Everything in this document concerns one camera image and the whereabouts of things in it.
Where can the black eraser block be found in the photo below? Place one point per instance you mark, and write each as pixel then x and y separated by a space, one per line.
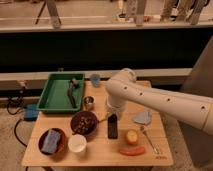
pixel 112 127

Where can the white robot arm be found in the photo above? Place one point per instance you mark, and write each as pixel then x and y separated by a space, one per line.
pixel 193 110

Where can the blue plastic cup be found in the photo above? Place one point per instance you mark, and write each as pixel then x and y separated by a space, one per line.
pixel 95 80

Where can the small metal cup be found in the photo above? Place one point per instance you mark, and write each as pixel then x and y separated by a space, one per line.
pixel 88 102

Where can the dark tool in tray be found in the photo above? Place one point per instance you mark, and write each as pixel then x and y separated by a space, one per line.
pixel 73 84

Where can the dark bowl with food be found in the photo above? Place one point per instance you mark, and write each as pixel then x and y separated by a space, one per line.
pixel 84 123

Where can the green plastic tray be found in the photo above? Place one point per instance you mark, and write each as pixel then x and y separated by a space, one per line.
pixel 54 97

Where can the blue grey cloth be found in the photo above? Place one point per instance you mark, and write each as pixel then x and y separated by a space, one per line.
pixel 144 118

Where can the metal fork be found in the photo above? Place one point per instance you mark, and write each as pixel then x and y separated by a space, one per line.
pixel 150 144

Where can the yellow round fruit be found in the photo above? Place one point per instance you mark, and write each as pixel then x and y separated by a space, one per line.
pixel 131 137

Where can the white round cup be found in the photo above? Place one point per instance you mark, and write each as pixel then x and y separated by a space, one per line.
pixel 77 143

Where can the blue sponge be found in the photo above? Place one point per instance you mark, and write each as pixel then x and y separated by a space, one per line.
pixel 50 142

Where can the brown bowl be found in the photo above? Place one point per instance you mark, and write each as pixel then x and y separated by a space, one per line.
pixel 60 145

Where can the blue power box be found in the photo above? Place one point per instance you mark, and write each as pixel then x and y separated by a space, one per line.
pixel 31 112

